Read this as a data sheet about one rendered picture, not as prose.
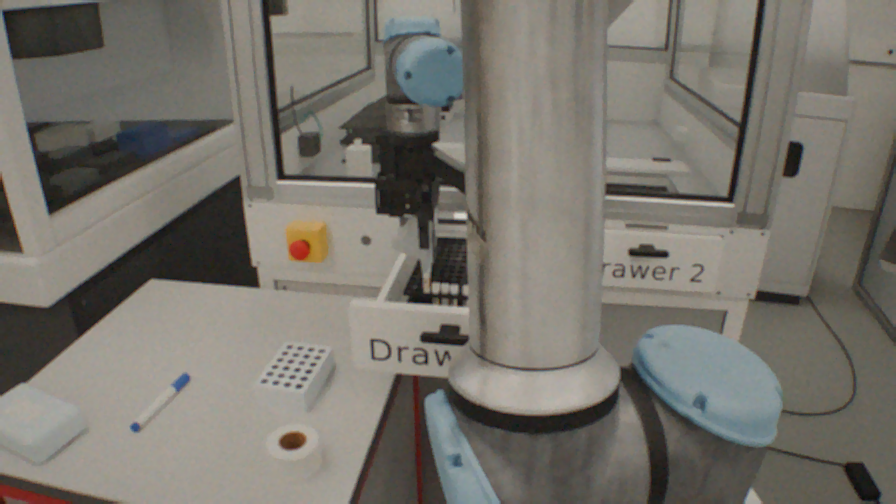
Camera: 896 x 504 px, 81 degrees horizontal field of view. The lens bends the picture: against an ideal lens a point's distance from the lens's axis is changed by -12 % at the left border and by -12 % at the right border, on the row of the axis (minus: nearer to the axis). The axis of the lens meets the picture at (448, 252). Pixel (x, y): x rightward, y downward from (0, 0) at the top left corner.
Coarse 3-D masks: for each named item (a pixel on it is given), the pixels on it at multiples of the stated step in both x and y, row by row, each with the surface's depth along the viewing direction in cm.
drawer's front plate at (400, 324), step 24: (360, 312) 82; (384, 312) 81; (408, 312) 81; (432, 312) 80; (456, 312) 80; (360, 336) 84; (384, 336) 83; (408, 336) 82; (360, 360) 85; (384, 360) 85; (408, 360) 84; (432, 360) 84
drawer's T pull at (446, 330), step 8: (440, 328) 79; (448, 328) 79; (456, 328) 79; (424, 336) 78; (432, 336) 78; (440, 336) 77; (448, 336) 77; (456, 336) 77; (464, 336) 77; (440, 344) 78; (448, 344) 78; (456, 344) 77; (464, 344) 77
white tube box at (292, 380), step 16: (288, 352) 94; (304, 352) 94; (320, 352) 95; (272, 368) 90; (288, 368) 90; (304, 368) 90; (320, 368) 90; (256, 384) 86; (272, 384) 86; (288, 384) 87; (304, 384) 86; (320, 384) 91; (256, 400) 87; (272, 400) 86; (288, 400) 85; (304, 400) 85
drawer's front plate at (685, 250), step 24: (624, 240) 106; (648, 240) 105; (672, 240) 104; (696, 240) 103; (720, 240) 103; (624, 264) 107; (648, 264) 107; (672, 264) 106; (648, 288) 109; (672, 288) 108; (696, 288) 107
